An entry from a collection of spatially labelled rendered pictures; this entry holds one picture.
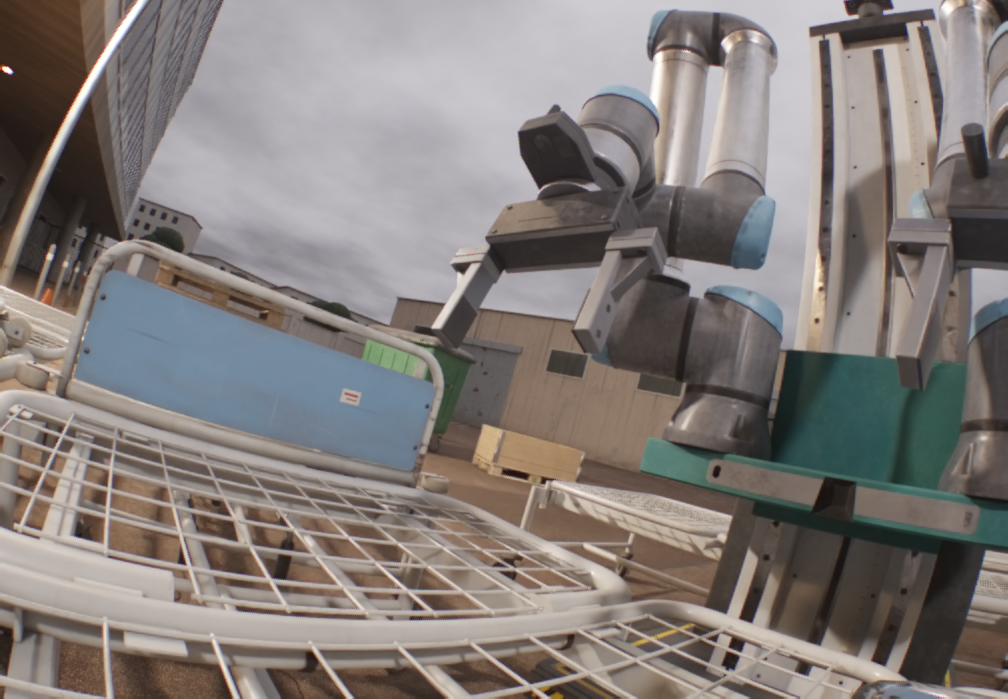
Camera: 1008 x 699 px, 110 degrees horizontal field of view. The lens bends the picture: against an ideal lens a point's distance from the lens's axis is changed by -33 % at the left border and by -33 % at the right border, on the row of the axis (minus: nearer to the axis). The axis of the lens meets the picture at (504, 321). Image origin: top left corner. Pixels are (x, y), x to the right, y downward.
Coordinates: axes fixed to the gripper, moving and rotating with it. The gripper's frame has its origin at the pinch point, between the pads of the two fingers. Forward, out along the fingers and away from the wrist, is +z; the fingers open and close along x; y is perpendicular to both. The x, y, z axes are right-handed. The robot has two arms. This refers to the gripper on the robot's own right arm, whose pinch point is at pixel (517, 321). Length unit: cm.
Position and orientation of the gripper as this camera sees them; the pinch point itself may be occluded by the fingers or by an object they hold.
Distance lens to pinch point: 41.0
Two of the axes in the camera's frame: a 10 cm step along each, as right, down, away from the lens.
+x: -8.0, 0.1, 6.1
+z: -4.0, 7.5, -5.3
